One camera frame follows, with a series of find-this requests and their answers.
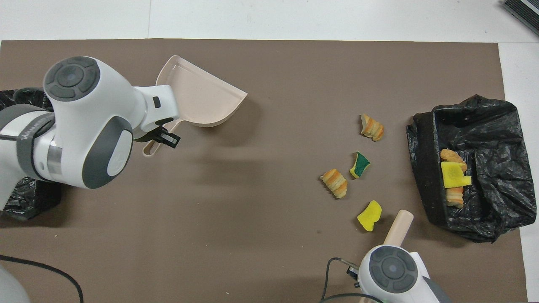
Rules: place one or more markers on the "striped orange croissant piece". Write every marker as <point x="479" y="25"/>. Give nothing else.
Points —
<point x="372" y="128"/>
<point x="335" y="183"/>

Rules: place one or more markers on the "plain yellow sponge piece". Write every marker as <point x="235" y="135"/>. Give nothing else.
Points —
<point x="369" y="216"/>

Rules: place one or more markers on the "dark ribbed panel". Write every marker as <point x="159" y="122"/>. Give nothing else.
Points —
<point x="524" y="11"/>

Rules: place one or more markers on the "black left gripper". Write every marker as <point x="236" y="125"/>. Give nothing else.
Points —
<point x="147" y="134"/>

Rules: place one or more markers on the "brown paper table mat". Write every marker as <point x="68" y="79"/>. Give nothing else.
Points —
<point x="252" y="210"/>

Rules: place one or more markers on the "black bag lined bin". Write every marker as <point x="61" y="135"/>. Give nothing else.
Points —
<point x="29" y="198"/>
<point x="497" y="126"/>

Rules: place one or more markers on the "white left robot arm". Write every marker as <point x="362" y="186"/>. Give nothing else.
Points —
<point x="84" y="126"/>

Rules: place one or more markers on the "beige hand brush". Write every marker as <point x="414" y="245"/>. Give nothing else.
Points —
<point x="399" y="227"/>

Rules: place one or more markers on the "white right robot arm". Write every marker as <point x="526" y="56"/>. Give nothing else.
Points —
<point x="396" y="273"/>

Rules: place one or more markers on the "beige plastic dustpan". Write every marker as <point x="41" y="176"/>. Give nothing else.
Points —
<point x="202" y="97"/>

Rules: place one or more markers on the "yellow green sponge piece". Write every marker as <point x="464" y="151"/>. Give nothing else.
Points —
<point x="360" y="166"/>
<point x="454" y="175"/>

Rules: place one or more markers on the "golden brown bread roll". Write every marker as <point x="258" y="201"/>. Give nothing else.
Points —
<point x="452" y="156"/>

